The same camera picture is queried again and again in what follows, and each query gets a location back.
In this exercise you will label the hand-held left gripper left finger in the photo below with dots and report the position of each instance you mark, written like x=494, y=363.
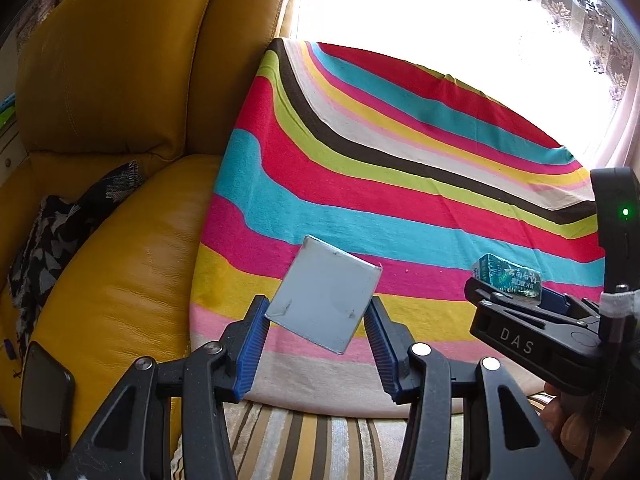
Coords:
x=252, y=345

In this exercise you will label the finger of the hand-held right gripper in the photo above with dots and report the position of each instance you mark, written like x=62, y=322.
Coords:
x=556, y=299
x=520, y=330

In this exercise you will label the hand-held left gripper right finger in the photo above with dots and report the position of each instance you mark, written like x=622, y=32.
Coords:
x=382, y=350

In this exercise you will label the teal green small box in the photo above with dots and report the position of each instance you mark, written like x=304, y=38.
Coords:
x=510, y=277

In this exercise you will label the grey square box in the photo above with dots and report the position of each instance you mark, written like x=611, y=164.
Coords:
x=325, y=290

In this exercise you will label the person's right hand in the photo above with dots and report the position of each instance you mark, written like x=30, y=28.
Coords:
x=575, y=435

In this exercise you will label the striped cushion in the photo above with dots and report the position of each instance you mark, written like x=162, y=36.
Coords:
x=325, y=440

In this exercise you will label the beige pleated curtain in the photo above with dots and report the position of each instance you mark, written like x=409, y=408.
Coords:
x=625, y=125

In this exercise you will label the colourful striped blanket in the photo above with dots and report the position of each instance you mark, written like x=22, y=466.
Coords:
x=375, y=185

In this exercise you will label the black smartphone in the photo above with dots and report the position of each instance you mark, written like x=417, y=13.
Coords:
x=47, y=395

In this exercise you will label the dark patterned cloth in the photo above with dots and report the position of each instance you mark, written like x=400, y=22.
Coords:
x=55, y=240

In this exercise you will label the floral sheer window curtain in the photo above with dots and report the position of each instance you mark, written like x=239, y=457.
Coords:
x=560, y=5

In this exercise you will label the yellow sofa cushion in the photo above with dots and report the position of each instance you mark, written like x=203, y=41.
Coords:
x=125, y=85

